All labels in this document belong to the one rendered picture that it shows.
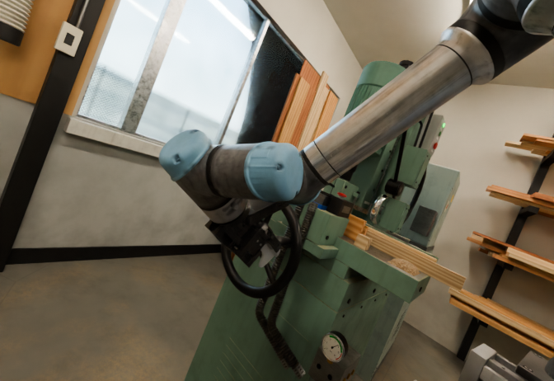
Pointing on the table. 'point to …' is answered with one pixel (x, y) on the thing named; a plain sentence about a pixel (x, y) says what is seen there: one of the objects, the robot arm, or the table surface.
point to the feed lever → (396, 173)
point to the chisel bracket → (342, 189)
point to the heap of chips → (405, 266)
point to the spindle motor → (376, 79)
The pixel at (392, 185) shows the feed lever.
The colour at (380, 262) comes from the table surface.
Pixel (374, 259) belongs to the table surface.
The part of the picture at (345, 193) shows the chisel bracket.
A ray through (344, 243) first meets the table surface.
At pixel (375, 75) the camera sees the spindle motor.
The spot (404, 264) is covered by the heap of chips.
